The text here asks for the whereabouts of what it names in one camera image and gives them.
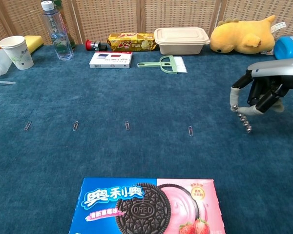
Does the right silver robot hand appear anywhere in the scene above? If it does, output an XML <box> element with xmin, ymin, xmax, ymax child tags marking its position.
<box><xmin>230</xmin><ymin>58</ymin><xmax>293</xmax><ymax>115</ymax></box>

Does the metal bead chain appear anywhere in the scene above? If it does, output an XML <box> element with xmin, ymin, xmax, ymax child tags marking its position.
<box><xmin>230</xmin><ymin>104</ymin><xmax>252</xmax><ymax>134</ymax></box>

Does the blue detergent bottle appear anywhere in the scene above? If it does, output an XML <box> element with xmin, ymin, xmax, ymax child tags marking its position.
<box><xmin>273</xmin><ymin>36</ymin><xmax>293</xmax><ymax>60</ymax></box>

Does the yellow plush toy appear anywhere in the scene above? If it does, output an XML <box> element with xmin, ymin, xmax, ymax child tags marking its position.
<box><xmin>210</xmin><ymin>15</ymin><xmax>287</xmax><ymax>54</ymax></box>

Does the beige lidded lunch box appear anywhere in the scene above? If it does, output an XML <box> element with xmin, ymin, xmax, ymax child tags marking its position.
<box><xmin>154</xmin><ymin>27</ymin><xmax>211</xmax><ymax>56</ymax></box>

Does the green hand brush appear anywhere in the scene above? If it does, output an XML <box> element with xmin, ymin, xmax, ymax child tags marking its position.
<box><xmin>137</xmin><ymin>55</ymin><xmax>188</xmax><ymax>75</ymax></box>

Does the yellow biscuit pack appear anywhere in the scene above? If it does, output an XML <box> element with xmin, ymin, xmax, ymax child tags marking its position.
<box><xmin>106</xmin><ymin>32</ymin><xmax>157</xmax><ymax>52</ymax></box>

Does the blue carpet table cover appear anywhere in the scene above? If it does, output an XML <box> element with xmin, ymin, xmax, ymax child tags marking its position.
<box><xmin>0</xmin><ymin>43</ymin><xmax>293</xmax><ymax>234</ymax></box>

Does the white box red blue print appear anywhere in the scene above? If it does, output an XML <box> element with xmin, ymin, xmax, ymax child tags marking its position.
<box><xmin>89</xmin><ymin>51</ymin><xmax>133</xmax><ymax>69</ymax></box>

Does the woven folding screen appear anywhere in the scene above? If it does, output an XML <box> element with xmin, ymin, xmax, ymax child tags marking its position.
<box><xmin>0</xmin><ymin>0</ymin><xmax>293</xmax><ymax>47</ymax></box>

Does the red emergency stop button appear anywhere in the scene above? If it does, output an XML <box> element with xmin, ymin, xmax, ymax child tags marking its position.
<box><xmin>85</xmin><ymin>39</ymin><xmax>108</xmax><ymax>51</ymax></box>

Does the Oreo strawberry cookie box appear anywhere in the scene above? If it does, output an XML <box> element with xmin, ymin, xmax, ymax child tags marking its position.
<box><xmin>68</xmin><ymin>177</ymin><xmax>227</xmax><ymax>234</ymax></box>

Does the brown tea bottle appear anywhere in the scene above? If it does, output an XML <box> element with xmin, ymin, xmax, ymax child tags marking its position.
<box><xmin>52</xmin><ymin>0</ymin><xmax>77</xmax><ymax>49</ymax></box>

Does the clear water bottle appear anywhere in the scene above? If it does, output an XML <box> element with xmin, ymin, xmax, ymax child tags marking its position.
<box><xmin>41</xmin><ymin>0</ymin><xmax>75</xmax><ymax>61</ymax></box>

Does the yellow sponge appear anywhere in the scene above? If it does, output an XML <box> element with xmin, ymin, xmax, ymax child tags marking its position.
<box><xmin>23</xmin><ymin>35</ymin><xmax>44</xmax><ymax>55</ymax></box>

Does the white paper cup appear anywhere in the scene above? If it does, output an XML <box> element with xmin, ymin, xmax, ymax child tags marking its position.
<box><xmin>0</xmin><ymin>35</ymin><xmax>35</xmax><ymax>71</ymax></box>

